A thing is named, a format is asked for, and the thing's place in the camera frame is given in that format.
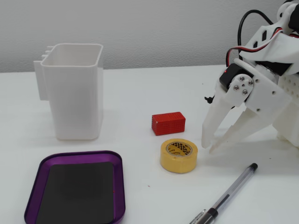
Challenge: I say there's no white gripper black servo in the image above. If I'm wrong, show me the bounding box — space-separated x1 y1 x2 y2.
201 58 293 154

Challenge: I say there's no yellow masking tape roll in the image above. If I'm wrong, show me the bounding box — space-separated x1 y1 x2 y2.
160 138 199 174

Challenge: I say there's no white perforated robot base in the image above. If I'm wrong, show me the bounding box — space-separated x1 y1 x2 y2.
275 74 299 148

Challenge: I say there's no tall white plastic box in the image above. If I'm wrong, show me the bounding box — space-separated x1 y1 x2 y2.
33 43 104 141

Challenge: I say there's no red perforated block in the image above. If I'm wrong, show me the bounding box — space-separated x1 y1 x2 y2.
151 112 186 136

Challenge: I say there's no clear black ballpoint pen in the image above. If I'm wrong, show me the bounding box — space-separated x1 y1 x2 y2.
188 163 259 224

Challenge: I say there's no black tray mat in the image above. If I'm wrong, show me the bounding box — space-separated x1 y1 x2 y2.
35 161 115 224

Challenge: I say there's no purple metal tray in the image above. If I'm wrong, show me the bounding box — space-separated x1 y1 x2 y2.
24 150 126 224

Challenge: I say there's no red white black servo wire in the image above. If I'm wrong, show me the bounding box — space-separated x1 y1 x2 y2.
225 25 299 69

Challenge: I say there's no black looped cable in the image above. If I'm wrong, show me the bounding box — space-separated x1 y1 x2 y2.
237 9 279 49

